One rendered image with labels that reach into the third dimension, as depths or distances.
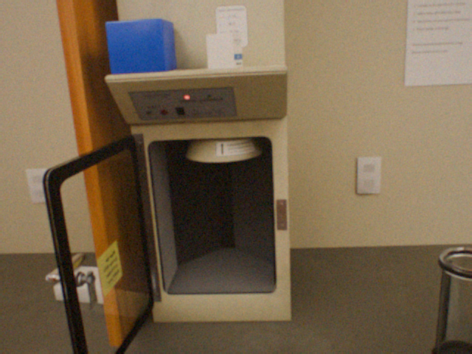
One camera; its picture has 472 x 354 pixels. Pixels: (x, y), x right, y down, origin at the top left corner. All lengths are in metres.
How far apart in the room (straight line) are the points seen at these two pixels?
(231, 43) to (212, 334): 0.62
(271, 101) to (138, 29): 0.27
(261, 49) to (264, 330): 0.60
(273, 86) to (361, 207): 0.72
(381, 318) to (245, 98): 0.59
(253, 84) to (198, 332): 0.56
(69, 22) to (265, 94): 0.37
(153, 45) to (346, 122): 0.72
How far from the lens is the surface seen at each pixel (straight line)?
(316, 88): 1.34
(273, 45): 0.90
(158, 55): 0.82
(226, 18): 0.91
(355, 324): 1.08
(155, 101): 0.86
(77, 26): 0.89
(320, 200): 1.41
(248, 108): 0.86
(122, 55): 0.83
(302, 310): 1.12
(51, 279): 0.79
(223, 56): 0.82
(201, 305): 1.07
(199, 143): 0.97
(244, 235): 1.21
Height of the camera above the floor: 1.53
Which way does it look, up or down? 16 degrees down
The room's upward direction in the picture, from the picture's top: 3 degrees counter-clockwise
